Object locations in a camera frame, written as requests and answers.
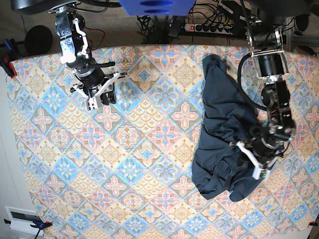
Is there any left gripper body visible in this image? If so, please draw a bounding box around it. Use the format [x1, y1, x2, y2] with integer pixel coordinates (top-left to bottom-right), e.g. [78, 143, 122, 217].
[229, 125, 289, 169]

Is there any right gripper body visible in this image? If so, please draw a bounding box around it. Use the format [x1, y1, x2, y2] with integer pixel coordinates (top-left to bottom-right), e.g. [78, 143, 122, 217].
[69, 61, 115, 97]

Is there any dark navy t-shirt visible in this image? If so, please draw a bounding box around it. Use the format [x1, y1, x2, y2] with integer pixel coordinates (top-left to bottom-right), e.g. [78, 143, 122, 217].
[192, 54, 261, 202]

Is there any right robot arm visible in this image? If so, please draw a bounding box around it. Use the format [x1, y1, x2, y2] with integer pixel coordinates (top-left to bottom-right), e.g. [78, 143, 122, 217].
[50, 1, 126, 110]

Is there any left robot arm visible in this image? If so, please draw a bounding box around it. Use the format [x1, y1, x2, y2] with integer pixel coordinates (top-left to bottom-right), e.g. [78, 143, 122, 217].
[230, 1, 296, 179]

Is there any black round stool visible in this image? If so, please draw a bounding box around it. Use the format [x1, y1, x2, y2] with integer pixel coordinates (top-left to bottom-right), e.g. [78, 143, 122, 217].
[24, 25, 53, 56]

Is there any patterned colourful tablecloth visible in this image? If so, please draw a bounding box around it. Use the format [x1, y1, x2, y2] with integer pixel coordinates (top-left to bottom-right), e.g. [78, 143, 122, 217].
[6, 45, 319, 239]

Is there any blue orange clamp top-left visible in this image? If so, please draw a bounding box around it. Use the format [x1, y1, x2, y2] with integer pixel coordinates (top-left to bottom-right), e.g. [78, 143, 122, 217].
[0, 39, 18, 79]

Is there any orange clamp bottom-right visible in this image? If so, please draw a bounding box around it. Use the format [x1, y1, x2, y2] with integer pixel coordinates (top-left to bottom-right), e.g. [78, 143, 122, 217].
[308, 222, 318, 227]

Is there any white power strip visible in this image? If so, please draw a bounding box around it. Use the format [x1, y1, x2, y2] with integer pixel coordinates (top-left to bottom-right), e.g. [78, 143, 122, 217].
[184, 23, 232, 35]

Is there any black round object top-right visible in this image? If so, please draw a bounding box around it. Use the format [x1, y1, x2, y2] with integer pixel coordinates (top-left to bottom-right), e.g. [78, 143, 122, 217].
[295, 14, 310, 32]

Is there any blue orange clamp bottom-left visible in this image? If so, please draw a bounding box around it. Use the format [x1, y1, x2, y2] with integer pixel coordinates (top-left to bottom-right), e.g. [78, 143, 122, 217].
[3, 218, 53, 239]

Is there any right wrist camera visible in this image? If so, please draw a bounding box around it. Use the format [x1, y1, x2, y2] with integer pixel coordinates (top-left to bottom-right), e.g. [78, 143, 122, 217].
[85, 97, 102, 111]

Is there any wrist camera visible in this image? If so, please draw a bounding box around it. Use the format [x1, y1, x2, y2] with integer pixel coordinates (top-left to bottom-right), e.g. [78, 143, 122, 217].
[85, 97, 102, 111]
[252, 167, 270, 181]

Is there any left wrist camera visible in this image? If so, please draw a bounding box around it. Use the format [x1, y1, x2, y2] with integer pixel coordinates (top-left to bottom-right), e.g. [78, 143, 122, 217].
[252, 167, 270, 181]

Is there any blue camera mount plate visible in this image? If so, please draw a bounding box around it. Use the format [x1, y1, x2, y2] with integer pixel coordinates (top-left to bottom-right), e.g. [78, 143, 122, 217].
[119, 0, 195, 16]

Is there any white wall vent panel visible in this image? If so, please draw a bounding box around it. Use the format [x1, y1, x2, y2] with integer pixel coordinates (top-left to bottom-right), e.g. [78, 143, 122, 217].
[5, 206, 41, 236]

